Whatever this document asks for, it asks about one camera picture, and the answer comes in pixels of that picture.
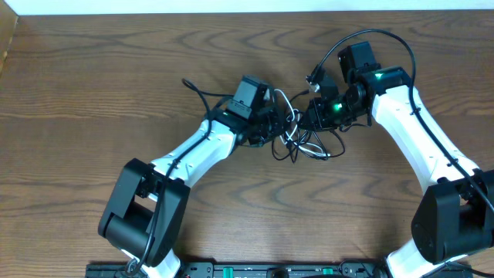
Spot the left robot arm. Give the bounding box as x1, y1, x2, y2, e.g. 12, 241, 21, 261
98, 76, 286, 277

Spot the black usb cable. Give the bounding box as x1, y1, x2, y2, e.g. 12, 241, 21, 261
269, 89, 347, 163

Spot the white usb cable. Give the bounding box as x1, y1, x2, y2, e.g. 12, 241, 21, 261
273, 89, 331, 158

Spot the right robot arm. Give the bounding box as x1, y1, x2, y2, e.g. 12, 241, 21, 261
300, 42, 493, 277

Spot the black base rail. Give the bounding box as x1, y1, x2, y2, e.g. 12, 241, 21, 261
84, 260, 474, 278

